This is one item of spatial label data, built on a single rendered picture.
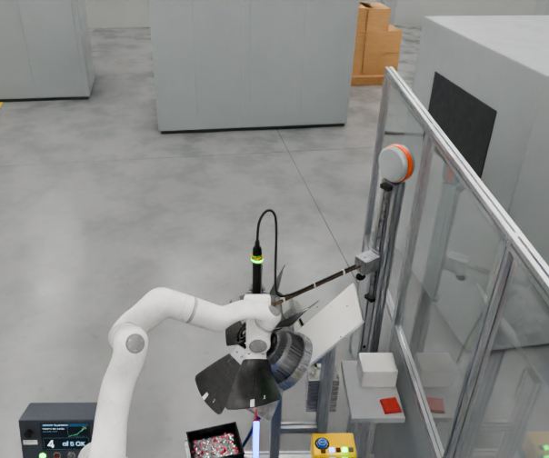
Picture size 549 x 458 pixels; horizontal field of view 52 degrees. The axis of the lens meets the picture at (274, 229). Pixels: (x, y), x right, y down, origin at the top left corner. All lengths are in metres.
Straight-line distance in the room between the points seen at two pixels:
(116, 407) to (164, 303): 0.34
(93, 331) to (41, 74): 5.50
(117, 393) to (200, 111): 6.09
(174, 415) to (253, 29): 5.05
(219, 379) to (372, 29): 8.09
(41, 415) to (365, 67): 8.70
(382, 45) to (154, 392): 7.54
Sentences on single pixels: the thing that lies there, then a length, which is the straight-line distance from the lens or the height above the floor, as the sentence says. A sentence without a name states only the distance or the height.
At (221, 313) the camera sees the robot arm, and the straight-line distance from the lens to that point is 1.92.
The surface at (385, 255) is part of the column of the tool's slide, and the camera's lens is 2.63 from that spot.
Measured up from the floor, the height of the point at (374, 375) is 0.94.
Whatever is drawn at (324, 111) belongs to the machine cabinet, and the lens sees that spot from 7.96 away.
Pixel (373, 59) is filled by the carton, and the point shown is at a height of 0.41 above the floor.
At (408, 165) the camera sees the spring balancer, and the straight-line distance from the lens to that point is 2.40.
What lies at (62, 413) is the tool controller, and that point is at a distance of 2.24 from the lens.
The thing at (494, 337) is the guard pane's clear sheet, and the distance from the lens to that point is 1.87.
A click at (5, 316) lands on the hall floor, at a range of 4.82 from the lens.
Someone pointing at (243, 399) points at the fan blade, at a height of 1.15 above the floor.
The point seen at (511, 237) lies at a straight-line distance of 1.71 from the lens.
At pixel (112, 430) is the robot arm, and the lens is 1.86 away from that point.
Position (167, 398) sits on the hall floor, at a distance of 3.90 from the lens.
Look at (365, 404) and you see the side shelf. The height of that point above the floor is 0.86.
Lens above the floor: 2.87
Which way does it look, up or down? 31 degrees down
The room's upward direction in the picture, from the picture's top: 2 degrees clockwise
